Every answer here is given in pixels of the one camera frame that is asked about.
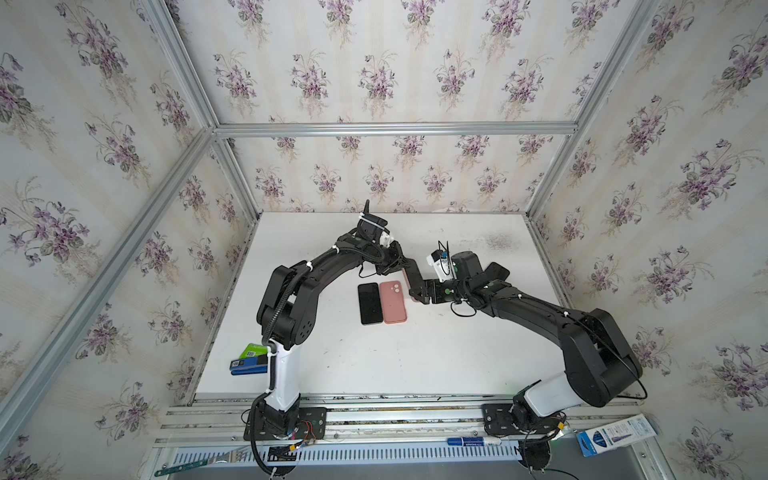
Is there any black phone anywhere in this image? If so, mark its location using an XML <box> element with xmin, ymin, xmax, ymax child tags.
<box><xmin>357</xmin><ymin>282</ymin><xmax>383</xmax><ymax>325</ymax></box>
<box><xmin>484</xmin><ymin>262</ymin><xmax>510</xmax><ymax>281</ymax></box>

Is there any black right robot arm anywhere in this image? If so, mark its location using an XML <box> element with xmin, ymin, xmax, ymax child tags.
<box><xmin>403</xmin><ymin>251</ymin><xmax>643</xmax><ymax>426</ymax></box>

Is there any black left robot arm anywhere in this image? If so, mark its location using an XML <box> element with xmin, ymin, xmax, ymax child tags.
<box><xmin>256</xmin><ymin>202</ymin><xmax>434</xmax><ymax>414</ymax></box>

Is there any blue marker pen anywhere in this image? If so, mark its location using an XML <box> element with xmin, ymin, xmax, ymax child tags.
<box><xmin>446</xmin><ymin>437</ymin><xmax>501</xmax><ymax>447</ymax></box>

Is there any green card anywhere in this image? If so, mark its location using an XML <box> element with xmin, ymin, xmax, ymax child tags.
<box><xmin>239</xmin><ymin>343</ymin><xmax>269</xmax><ymax>359</ymax></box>

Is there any blue stapler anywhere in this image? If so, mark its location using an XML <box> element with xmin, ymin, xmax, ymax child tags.
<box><xmin>229</xmin><ymin>354</ymin><xmax>269</xmax><ymax>376</ymax></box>

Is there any blue white box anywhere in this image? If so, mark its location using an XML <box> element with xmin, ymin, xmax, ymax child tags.
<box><xmin>576</xmin><ymin>414</ymin><xmax>656</xmax><ymax>458</ymax></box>

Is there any green ruler strip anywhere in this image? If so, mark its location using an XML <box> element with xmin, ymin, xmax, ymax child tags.
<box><xmin>153</xmin><ymin>452</ymin><xmax>238</xmax><ymax>477</ymax></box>

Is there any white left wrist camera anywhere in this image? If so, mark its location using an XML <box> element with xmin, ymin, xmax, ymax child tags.
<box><xmin>379</xmin><ymin>232</ymin><xmax>395</xmax><ymax>249</ymax></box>

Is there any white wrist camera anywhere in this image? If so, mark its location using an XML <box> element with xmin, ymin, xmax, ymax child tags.
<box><xmin>427</xmin><ymin>249</ymin><xmax>455</xmax><ymax>283</ymax></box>
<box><xmin>379</xmin><ymin>232</ymin><xmax>395</xmax><ymax>249</ymax></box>

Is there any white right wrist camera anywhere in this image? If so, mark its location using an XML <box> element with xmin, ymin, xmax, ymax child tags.
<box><xmin>427</xmin><ymin>249</ymin><xmax>455</xmax><ymax>283</ymax></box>

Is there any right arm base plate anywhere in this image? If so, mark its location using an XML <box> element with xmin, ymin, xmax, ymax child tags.
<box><xmin>481</xmin><ymin>402</ymin><xmax>566</xmax><ymax>437</ymax></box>

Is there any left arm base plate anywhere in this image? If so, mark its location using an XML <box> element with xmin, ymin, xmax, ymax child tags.
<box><xmin>243</xmin><ymin>404</ymin><xmax>328</xmax><ymax>441</ymax></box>

